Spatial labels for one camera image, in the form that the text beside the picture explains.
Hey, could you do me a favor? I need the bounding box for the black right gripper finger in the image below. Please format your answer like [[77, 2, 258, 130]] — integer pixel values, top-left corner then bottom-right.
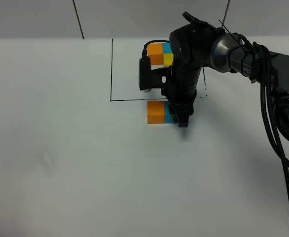
[[168, 102, 194, 128]]

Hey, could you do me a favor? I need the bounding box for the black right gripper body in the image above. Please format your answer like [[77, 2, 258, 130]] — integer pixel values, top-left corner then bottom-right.
[[161, 58, 203, 105]]

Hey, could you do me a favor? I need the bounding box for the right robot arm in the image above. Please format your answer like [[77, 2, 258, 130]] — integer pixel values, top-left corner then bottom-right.
[[166, 12, 289, 141]]

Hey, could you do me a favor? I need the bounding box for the yellow template block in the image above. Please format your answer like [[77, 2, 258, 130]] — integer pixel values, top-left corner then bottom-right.
[[163, 53, 173, 67]]

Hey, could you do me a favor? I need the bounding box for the blue template block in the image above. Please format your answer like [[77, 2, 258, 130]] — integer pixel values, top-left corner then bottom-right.
[[162, 43, 172, 54]]

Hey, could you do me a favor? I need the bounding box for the orange template block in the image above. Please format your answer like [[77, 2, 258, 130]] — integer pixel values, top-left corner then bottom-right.
[[147, 43, 164, 65]]

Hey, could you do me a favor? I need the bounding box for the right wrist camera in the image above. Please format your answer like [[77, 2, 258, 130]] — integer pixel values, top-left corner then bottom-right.
[[139, 56, 169, 91]]

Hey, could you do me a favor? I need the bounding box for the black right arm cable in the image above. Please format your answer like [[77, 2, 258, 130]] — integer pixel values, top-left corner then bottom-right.
[[257, 41, 289, 237]]

